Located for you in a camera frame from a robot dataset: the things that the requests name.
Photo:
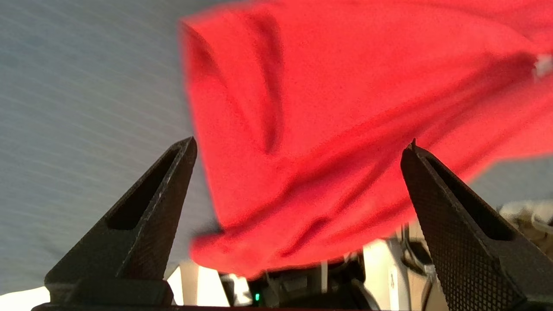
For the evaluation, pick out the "bed with blue sheet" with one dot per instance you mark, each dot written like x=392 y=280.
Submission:
x=86 y=86

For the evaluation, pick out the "red printed t-shirt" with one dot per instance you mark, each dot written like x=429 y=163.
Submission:
x=324 y=108

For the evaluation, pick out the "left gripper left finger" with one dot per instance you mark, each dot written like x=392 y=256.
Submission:
x=138 y=233

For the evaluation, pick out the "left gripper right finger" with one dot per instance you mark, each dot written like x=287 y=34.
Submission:
x=466 y=233

